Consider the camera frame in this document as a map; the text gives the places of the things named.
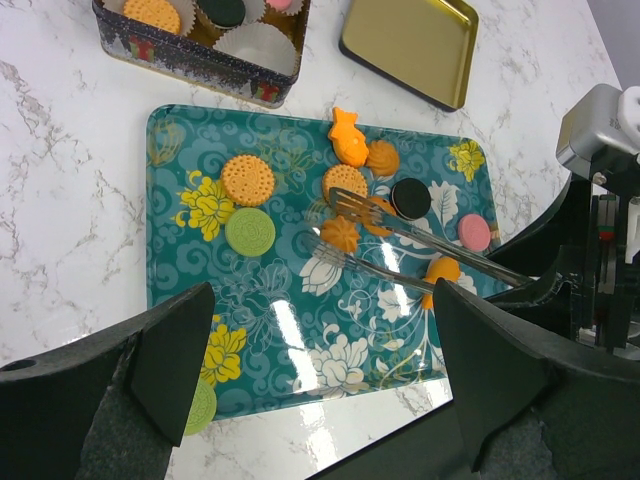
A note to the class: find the orange dotted cookie packed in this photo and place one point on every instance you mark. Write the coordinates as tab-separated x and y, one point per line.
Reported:
160	14

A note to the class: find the metal tongs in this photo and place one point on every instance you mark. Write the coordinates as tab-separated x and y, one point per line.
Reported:
353	207

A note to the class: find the dark square cookie tin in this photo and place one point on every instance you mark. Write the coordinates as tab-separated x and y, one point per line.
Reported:
191	58

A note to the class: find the green sandwich cookie upper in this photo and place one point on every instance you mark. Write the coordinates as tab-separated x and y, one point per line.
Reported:
250	232

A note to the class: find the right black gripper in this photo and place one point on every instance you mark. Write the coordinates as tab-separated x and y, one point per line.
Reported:
584	275

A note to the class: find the white paper cup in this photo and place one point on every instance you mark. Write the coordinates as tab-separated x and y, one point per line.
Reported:
261	44
254	12
294	9
185	9

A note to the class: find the orange dotted round cookie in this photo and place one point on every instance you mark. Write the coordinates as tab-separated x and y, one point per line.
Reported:
345	177

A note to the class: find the white paper cup top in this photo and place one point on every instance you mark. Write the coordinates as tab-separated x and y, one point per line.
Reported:
185	9

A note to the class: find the white paper cup centre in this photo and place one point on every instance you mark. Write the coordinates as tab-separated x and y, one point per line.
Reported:
254	12

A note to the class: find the green sandwich cookie edge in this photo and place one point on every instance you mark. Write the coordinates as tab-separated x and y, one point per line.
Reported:
203	408

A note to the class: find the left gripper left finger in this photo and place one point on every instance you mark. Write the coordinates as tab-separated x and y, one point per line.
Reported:
111	405

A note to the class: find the gold tin lid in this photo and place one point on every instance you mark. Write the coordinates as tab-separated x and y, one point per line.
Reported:
426	47

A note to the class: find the orange fish cookie top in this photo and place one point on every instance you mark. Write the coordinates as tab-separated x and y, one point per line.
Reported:
349	143

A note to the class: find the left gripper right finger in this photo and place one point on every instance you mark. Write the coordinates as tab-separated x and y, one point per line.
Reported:
526	404

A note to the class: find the white paper cup right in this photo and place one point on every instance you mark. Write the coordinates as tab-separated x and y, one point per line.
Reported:
294	9

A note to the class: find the orange swirl cookie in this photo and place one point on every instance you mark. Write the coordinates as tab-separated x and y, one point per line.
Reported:
383	158
341	233

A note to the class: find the black sandwich cookie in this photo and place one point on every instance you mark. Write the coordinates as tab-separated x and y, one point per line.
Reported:
223	14
410	198

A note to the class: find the orange chip cookie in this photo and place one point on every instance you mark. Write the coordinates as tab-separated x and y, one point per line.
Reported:
374	223

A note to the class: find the pink sandwich cookie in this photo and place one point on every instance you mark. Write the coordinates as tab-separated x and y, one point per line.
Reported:
474	232
279	5

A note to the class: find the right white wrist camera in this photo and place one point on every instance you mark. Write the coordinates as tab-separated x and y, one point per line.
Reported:
590	126

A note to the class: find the teal floral tray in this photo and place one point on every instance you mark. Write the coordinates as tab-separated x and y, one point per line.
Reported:
289	327

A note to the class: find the white paper cup bottom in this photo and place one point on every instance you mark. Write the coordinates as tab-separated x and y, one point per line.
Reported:
261	44

